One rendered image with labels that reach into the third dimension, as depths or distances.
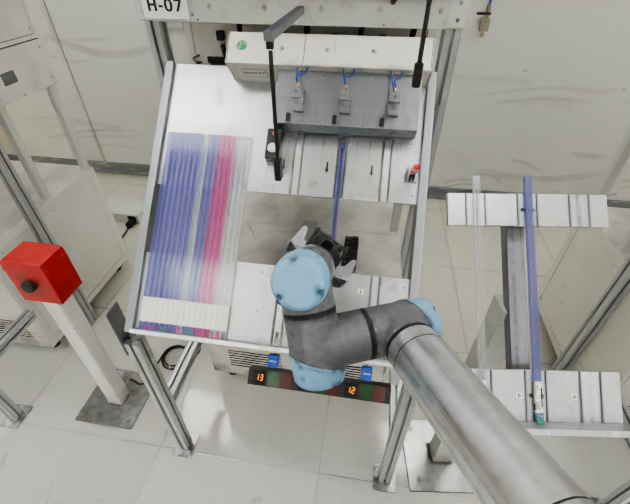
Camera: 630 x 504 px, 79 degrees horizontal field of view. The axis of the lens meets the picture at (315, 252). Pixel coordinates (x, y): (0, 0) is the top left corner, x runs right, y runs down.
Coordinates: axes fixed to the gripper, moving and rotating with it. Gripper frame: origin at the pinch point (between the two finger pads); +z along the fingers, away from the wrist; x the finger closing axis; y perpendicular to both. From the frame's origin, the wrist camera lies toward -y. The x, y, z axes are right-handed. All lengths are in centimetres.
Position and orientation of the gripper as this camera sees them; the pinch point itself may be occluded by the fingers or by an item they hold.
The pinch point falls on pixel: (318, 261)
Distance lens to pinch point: 83.0
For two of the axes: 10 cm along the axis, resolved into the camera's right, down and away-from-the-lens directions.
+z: 1.2, -1.0, 9.9
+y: 5.7, -8.1, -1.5
